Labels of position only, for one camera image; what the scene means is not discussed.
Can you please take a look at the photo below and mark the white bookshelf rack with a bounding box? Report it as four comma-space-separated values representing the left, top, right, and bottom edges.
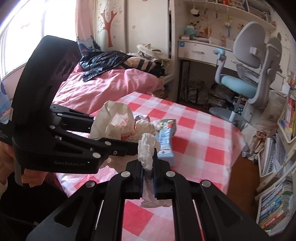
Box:
255, 88, 295, 237

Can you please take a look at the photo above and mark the grey blue office chair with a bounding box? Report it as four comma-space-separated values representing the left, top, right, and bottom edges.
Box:
209, 22, 282, 133

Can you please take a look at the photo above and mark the pink curtain whale print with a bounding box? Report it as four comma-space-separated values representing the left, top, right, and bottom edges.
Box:
75, 0, 101, 56

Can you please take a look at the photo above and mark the white paper bag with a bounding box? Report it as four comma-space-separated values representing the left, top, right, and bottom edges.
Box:
89, 101, 135, 140

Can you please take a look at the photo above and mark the white tote bag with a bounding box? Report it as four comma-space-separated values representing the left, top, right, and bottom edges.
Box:
137, 44, 171, 62

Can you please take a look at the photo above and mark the white tissue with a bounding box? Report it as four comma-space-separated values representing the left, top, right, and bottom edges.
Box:
138, 133, 172, 208

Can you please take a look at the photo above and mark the red white snack wrapper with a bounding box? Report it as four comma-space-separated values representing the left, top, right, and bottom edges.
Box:
121, 115, 161, 143

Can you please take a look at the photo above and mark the blue milk carton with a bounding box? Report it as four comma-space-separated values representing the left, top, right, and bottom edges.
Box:
154, 119, 177, 166

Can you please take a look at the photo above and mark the person's left hand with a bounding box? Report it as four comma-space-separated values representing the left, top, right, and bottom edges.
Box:
1, 142, 48, 187

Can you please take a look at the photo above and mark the black plastic bag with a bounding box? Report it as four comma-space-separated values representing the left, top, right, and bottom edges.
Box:
79, 51, 132, 82

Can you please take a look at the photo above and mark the white desk with drawers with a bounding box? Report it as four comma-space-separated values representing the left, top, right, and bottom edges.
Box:
178, 39, 281, 107

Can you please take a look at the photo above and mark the white wardrobe tree decal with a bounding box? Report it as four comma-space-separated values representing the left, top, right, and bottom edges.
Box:
95, 0, 170, 55

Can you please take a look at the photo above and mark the red checkered tablecloth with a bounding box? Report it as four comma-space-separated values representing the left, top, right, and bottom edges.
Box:
55, 91, 246, 241

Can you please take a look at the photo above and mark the striped beige pillow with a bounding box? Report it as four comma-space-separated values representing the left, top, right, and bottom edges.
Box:
121, 57, 165, 77

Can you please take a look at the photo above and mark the pink duvet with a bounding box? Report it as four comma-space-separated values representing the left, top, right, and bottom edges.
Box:
53, 65, 164, 114

